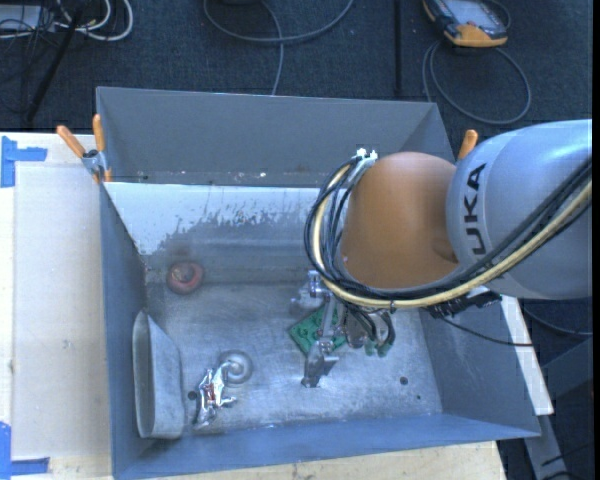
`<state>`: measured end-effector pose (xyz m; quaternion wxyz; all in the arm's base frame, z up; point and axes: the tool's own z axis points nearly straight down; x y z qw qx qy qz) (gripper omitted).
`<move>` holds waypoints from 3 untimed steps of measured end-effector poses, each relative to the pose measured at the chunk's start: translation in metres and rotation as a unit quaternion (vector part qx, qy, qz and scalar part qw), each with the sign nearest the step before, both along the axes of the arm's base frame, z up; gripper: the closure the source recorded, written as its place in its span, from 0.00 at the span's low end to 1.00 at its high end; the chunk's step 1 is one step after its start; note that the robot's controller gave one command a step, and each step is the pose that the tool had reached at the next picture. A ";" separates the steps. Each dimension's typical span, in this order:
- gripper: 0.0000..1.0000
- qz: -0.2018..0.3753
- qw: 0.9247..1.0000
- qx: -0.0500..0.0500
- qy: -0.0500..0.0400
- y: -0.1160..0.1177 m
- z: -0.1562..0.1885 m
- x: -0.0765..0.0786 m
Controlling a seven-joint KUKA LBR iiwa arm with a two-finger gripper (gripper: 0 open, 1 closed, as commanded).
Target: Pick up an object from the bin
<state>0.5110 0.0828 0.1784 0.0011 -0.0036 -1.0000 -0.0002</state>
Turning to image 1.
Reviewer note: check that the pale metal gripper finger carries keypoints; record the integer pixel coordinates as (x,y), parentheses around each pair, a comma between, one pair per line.
(319,363)
(316,293)

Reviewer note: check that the dark green flat block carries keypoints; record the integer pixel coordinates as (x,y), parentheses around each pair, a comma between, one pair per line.
(307,330)

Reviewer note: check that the grey metal bin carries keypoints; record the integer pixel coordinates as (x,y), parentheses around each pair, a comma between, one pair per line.
(260,318)

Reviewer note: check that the silver and red small tool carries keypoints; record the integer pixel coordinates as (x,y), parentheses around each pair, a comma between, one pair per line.
(211,397)

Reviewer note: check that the pale wood board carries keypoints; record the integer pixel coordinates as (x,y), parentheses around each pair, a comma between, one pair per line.
(55,308)

